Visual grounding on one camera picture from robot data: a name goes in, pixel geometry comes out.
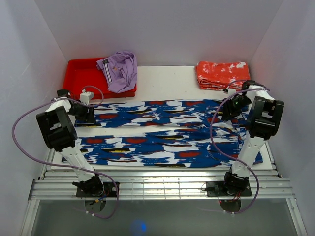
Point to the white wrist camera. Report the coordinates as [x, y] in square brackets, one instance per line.
[85, 97]
[229, 91]

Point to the red plastic tray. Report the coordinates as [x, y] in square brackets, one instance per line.
[82, 73]

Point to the purple trousers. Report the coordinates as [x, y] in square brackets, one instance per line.
[120, 71]

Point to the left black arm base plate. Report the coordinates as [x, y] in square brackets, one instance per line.
[109, 190]

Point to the aluminium rail frame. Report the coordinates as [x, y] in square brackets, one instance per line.
[54, 183]

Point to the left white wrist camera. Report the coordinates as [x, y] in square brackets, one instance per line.
[85, 97]

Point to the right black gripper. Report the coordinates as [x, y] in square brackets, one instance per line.
[228, 111]

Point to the blue white red patterned trousers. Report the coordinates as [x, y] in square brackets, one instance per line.
[169, 133]

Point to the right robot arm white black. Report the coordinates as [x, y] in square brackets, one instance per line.
[262, 122]

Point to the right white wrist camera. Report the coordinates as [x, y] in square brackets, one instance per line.
[229, 91]

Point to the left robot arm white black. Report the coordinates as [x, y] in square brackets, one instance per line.
[59, 134]

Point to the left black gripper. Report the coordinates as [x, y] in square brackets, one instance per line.
[89, 117]

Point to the folded orange white trousers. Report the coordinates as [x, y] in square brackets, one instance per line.
[221, 75]

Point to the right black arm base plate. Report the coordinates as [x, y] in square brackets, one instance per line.
[221, 189]

